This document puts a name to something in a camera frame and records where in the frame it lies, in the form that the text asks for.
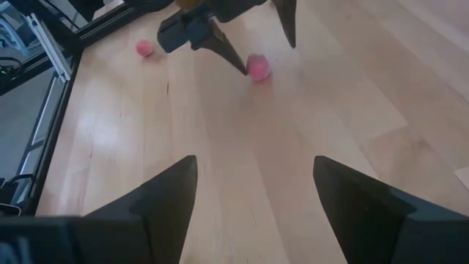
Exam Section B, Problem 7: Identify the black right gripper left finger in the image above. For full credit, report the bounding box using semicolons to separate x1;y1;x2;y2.
0;155;199;264

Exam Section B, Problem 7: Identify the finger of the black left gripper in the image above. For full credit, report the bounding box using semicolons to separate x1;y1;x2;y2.
157;12;248;76
273;0;297;49

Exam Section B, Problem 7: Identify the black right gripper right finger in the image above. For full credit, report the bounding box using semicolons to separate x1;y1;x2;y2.
313;155;469;264

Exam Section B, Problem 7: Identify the pink toy fruit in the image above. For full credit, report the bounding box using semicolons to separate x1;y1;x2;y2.
135;39;155;59
245;54;273;83

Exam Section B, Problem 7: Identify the black table-level camera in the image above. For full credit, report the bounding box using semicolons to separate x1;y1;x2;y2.
0;202;22;218

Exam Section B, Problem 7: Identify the black camera cable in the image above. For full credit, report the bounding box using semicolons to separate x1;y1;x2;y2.
0;172;36;206

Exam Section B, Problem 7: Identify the black aluminium table frame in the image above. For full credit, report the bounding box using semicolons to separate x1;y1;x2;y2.
0;0;173;217

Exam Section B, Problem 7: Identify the silver aluminium bracket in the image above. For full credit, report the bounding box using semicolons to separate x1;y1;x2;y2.
24;12;73;84

